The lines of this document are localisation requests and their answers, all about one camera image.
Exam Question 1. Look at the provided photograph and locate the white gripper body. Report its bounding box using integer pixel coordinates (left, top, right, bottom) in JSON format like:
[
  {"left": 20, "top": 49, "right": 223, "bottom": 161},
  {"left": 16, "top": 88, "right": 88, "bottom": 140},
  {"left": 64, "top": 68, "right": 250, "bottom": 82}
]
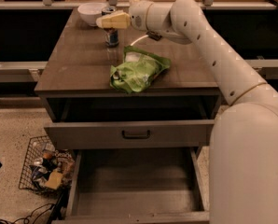
[{"left": 129, "top": 0, "right": 152, "bottom": 31}]

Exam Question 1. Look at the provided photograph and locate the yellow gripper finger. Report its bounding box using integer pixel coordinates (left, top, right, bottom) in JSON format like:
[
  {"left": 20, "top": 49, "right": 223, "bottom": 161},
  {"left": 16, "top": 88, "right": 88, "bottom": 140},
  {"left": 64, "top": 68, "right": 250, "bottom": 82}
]
[{"left": 96, "top": 10, "right": 131, "bottom": 29}]

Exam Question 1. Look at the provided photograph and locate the redbull can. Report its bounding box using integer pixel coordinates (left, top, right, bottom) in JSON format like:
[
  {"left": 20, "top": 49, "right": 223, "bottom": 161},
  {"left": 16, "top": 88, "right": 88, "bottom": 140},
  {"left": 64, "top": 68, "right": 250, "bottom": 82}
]
[{"left": 102, "top": 6, "right": 118, "bottom": 48}]

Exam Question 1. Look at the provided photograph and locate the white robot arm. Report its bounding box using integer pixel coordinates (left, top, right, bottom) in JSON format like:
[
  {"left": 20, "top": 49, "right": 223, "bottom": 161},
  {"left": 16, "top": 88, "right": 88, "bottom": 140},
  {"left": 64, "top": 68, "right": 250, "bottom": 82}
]
[{"left": 97, "top": 0, "right": 278, "bottom": 224}]

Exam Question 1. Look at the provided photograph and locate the grey drawer cabinet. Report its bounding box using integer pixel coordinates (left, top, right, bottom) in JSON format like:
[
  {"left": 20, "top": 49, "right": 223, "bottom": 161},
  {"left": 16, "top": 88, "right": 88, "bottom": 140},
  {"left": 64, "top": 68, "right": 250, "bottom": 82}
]
[{"left": 35, "top": 11, "right": 221, "bottom": 122}]

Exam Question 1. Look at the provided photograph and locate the grey top drawer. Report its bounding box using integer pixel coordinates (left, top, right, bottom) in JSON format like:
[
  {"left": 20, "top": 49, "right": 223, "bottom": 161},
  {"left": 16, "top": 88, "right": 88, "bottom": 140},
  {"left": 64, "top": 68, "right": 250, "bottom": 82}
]
[{"left": 45, "top": 119, "right": 214, "bottom": 149}]

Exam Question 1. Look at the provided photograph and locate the grey open middle drawer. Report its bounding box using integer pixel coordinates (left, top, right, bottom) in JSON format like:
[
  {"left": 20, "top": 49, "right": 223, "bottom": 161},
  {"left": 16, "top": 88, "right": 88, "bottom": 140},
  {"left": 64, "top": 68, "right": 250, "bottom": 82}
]
[{"left": 52, "top": 147, "right": 209, "bottom": 224}]

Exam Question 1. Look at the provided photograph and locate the white ceramic bowl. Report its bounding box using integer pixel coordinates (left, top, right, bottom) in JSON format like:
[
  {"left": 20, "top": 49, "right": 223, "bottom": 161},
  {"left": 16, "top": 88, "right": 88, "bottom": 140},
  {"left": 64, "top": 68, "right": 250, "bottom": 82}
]
[{"left": 77, "top": 3, "right": 107, "bottom": 26}]

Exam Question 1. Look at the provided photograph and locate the green chip bag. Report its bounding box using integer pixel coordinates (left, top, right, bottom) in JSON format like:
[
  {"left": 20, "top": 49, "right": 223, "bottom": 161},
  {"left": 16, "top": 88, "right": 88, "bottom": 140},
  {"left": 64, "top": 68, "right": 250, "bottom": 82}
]
[{"left": 110, "top": 46, "right": 172, "bottom": 93}]

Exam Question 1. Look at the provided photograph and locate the yellow sponge in basket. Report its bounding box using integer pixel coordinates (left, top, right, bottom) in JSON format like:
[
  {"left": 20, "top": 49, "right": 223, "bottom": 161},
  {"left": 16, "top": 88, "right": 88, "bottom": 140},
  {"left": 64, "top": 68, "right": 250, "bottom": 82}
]
[{"left": 45, "top": 172, "right": 63, "bottom": 189}]

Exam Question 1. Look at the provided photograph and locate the black drawer handle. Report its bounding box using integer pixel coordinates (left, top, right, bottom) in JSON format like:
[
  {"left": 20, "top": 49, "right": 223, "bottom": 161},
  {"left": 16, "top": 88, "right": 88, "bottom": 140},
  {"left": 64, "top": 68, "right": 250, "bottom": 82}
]
[{"left": 121, "top": 130, "right": 151, "bottom": 140}]

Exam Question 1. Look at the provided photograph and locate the grey left rail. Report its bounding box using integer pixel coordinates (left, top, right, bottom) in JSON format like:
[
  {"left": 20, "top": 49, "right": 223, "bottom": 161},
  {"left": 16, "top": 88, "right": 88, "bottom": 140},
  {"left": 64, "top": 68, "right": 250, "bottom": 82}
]
[{"left": 0, "top": 62, "right": 47, "bottom": 83}]

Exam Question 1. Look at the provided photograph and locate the grey right rail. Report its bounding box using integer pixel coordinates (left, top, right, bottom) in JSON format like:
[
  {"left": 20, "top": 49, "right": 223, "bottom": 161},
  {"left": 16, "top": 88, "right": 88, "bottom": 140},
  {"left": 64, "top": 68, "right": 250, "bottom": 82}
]
[{"left": 247, "top": 60, "right": 278, "bottom": 79}]

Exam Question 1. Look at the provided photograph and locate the black wire basket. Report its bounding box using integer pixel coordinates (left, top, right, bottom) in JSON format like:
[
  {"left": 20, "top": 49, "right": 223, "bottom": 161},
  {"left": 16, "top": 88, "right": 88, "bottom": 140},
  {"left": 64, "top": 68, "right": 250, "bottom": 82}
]
[{"left": 19, "top": 136, "right": 75, "bottom": 193}]

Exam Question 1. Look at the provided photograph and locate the black floor cable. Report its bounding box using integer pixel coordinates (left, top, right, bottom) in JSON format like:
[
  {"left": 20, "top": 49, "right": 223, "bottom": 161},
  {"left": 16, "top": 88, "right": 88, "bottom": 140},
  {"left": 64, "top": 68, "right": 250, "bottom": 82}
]
[{"left": 0, "top": 189, "right": 68, "bottom": 224}]

